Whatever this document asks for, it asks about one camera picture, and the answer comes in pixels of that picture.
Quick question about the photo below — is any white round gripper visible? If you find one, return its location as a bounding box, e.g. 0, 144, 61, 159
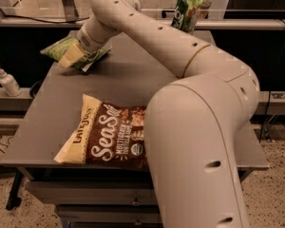
58, 14, 121, 68

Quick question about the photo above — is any green jalapeno kettle chip bag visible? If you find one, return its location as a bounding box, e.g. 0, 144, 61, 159
40, 36, 111, 72

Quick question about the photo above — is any brown sea salt chip bag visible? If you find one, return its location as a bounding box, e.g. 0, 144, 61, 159
54, 94, 148, 170

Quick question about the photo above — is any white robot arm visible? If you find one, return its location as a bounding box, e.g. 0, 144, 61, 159
55, 0, 259, 228

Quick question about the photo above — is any green standing snack bag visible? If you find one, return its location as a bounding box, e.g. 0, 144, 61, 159
171, 0, 203, 32

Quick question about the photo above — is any white pump bottle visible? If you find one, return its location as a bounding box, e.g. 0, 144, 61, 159
0, 67, 22, 97

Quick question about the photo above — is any grey upper drawer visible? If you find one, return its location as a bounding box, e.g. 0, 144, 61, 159
26, 181, 157, 206

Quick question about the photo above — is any grey drawer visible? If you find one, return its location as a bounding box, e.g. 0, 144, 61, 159
26, 181, 157, 206
55, 205, 162, 224

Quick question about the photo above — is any black table leg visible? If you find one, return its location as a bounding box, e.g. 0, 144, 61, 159
6, 170, 23, 211

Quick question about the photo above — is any grey lower drawer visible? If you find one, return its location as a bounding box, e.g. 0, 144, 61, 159
55, 205, 162, 224

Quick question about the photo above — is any black cable on shelf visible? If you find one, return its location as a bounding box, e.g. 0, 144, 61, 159
0, 7, 90, 25

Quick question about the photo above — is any metal frame leg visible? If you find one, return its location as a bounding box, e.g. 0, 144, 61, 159
61, 0, 79, 23

